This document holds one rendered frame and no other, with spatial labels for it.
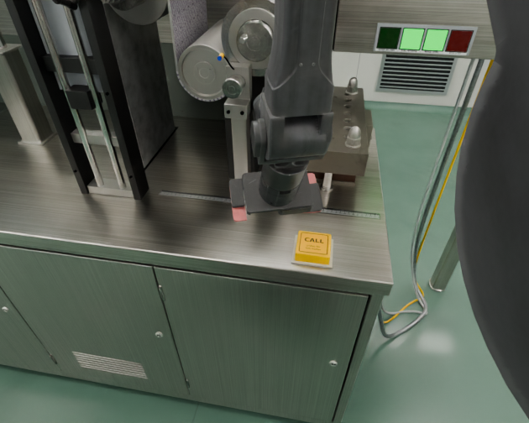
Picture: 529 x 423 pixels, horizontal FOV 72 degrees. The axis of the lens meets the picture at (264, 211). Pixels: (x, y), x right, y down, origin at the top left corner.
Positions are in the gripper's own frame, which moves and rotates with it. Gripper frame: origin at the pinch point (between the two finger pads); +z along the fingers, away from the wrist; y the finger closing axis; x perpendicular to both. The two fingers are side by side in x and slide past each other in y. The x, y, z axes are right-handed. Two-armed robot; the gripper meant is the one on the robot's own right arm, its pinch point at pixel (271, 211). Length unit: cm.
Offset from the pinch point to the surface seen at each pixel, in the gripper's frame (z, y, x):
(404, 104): 210, -175, -168
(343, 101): 24, -30, -39
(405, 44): 13, -46, -48
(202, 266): 17.3, 13.6, 4.3
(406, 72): 185, -170, -183
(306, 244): 11.9, -7.9, 3.8
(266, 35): -5.6, -3.9, -34.2
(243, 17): -6.3, 0.1, -38.3
